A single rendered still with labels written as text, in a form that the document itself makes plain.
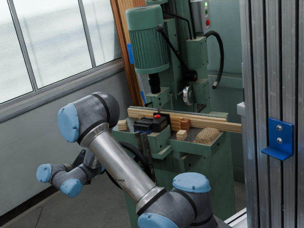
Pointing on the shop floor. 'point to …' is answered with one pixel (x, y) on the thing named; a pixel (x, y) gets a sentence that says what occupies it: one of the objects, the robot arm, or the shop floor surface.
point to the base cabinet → (218, 194)
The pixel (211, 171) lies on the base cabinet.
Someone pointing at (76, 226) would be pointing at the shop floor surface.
